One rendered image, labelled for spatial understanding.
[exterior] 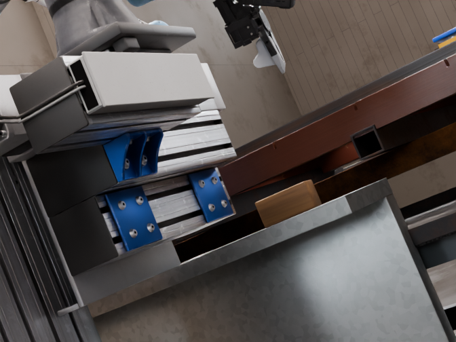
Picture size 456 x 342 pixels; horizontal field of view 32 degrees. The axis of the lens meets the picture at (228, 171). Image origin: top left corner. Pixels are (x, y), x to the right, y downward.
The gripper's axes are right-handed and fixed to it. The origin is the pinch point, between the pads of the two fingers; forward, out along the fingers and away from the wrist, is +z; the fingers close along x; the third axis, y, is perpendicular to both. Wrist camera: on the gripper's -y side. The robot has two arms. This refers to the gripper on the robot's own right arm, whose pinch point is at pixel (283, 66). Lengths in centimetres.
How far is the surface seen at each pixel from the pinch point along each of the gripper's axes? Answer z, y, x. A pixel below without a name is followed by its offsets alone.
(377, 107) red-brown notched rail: 8.7, -16.8, 34.3
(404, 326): 44, -5, 47
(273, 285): 31, 15, 37
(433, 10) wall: 185, -72, -1051
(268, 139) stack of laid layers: 8.2, 5.8, 22.8
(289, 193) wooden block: 14.0, 2.7, 42.7
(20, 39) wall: -52, 306, -572
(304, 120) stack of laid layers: 7.3, -2.6, 24.9
